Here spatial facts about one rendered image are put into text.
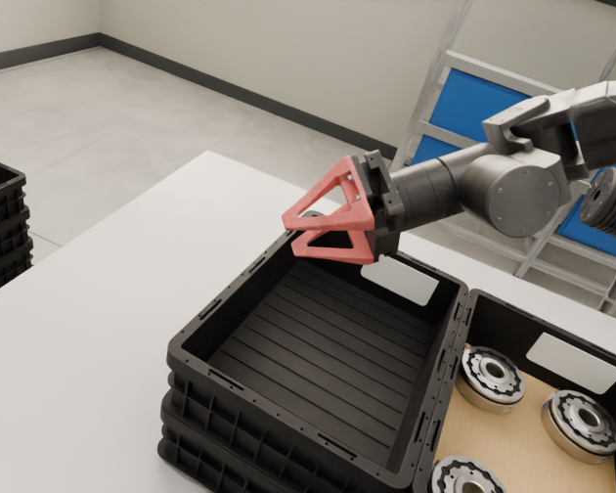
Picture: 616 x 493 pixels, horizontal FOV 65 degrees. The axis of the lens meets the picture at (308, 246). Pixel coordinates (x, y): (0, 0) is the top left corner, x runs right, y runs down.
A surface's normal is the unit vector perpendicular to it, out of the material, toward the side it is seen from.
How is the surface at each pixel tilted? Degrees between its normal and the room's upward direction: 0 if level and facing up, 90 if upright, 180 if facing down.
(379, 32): 90
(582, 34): 90
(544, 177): 70
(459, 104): 90
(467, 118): 90
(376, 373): 0
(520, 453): 0
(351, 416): 0
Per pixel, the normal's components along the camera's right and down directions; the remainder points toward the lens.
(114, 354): 0.25, -0.77
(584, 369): -0.42, 0.46
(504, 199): 0.11, 0.31
